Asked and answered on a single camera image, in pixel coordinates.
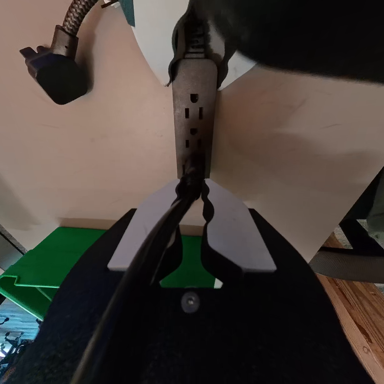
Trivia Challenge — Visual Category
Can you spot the black power cable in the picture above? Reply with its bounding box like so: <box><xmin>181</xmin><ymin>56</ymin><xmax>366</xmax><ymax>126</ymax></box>
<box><xmin>70</xmin><ymin>151</ymin><xmax>208</xmax><ymax>384</ymax></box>

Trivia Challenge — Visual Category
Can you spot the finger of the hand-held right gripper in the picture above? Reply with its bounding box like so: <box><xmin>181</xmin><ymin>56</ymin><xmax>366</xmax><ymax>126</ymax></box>
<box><xmin>207</xmin><ymin>21</ymin><xmax>259</xmax><ymax>91</ymax></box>
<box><xmin>132</xmin><ymin>0</ymin><xmax>192</xmax><ymax>88</ymax></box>

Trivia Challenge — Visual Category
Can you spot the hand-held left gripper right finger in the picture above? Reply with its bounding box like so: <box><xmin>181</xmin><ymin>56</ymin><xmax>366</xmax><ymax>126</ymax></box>
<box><xmin>200</xmin><ymin>178</ymin><xmax>277</xmax><ymax>283</ymax></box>

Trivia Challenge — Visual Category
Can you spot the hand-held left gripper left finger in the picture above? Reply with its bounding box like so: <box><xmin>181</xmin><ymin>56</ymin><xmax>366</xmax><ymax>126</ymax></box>
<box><xmin>107</xmin><ymin>179</ymin><xmax>184</xmax><ymax>282</ymax></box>

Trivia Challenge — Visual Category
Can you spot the braided cord with plug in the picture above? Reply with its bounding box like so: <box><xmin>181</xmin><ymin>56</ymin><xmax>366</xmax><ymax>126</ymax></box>
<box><xmin>19</xmin><ymin>0</ymin><xmax>208</xmax><ymax>105</ymax></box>

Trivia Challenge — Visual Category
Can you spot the green plastic bin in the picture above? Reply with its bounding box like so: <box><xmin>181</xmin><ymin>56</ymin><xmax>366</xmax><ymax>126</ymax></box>
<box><xmin>0</xmin><ymin>226</ymin><xmax>224</xmax><ymax>322</ymax></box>

